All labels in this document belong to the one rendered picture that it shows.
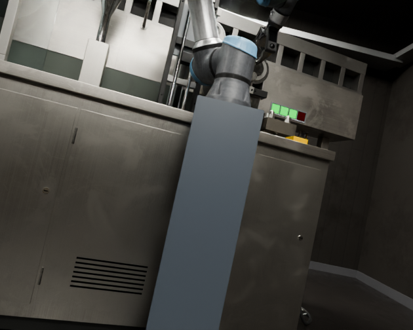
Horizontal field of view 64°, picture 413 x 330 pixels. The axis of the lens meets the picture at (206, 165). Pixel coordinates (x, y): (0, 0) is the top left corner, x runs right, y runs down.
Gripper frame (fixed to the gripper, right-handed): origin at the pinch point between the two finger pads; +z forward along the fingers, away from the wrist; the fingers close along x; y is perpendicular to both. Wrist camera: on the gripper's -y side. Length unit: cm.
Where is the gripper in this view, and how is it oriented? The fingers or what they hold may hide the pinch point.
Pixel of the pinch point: (255, 62)
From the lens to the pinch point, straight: 163.8
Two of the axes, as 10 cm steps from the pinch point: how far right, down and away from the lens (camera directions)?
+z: -3.5, 6.2, 7.0
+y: -0.1, -7.5, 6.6
